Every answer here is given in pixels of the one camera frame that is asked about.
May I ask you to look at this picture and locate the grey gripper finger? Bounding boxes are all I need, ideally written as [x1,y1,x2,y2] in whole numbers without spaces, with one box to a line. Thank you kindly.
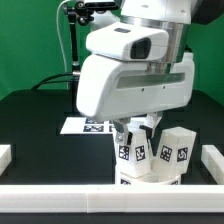
[139,112,163,139]
[113,117,132,144]

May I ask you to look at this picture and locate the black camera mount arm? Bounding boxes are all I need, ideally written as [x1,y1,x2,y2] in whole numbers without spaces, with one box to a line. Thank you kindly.
[63,0,119,91]

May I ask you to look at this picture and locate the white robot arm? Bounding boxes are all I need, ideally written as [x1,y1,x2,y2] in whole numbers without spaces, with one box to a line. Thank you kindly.
[76,0,224,145]

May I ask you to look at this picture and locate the black cables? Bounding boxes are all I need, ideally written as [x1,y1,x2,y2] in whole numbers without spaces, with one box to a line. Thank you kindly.
[31,72,81,91]

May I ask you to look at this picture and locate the white front rail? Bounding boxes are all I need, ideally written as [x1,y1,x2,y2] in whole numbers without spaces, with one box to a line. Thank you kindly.
[0,185,224,213]

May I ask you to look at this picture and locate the white marker sheet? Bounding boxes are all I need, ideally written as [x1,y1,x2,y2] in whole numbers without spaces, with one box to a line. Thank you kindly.
[60,117,114,135]

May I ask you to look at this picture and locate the white left rail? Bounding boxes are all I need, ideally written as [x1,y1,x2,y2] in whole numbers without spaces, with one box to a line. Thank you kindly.
[0,145,12,176]

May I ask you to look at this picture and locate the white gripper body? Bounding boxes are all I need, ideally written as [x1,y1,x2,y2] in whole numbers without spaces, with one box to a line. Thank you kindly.
[76,22,194,121]

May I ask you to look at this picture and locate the white cable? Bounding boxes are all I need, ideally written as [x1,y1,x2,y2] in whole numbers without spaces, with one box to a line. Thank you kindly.
[55,0,72,74]

